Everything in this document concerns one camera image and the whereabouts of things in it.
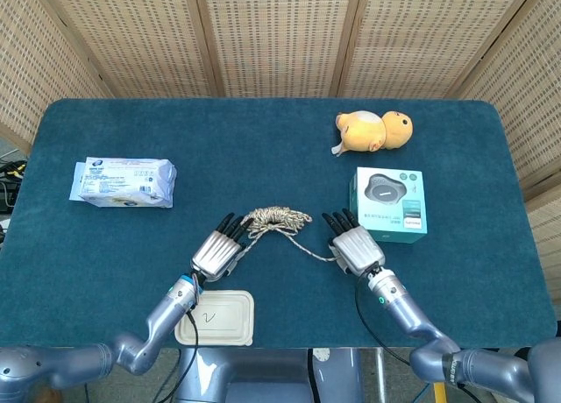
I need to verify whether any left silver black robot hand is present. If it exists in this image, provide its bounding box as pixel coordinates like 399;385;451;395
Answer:
190;210;255;284

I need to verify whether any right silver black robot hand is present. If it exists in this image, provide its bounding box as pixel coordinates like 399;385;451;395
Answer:
321;208;387;278

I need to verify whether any beige rope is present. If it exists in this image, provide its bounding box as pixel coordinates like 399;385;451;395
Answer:
239;205;339;264

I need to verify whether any teal white speaker product box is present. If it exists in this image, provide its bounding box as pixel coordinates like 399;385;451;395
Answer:
349;166;429;246

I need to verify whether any beige pulp lidded food container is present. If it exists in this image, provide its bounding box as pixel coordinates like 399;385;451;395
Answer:
174;288;255;348

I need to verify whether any dark blue felt table mat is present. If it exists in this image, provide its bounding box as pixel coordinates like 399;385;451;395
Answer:
0;97;557;350

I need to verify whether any yellow plush duck toy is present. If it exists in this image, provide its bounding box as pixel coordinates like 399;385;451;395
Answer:
332;110;414;158

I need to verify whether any blue white wet wipes pack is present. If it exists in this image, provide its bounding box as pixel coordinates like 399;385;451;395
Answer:
68;156;178;209

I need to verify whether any metal table leg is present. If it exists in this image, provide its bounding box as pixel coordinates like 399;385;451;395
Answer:
374;349;387;403

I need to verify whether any blue-grey robot torso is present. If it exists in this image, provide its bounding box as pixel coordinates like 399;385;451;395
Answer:
174;348;365;403

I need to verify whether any woven bamboo screen panel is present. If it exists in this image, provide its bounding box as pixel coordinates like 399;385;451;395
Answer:
181;0;365;100
37;0;227;100
328;0;549;100
0;0;115;159
453;0;561;194
523;181;561;316

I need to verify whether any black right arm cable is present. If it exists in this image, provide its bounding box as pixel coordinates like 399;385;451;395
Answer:
354;271;415;364

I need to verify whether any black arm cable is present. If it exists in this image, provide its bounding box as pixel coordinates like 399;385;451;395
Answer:
168;284;201;403
354;271;415;364

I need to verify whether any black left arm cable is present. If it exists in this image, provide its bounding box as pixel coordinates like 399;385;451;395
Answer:
168;284;201;403

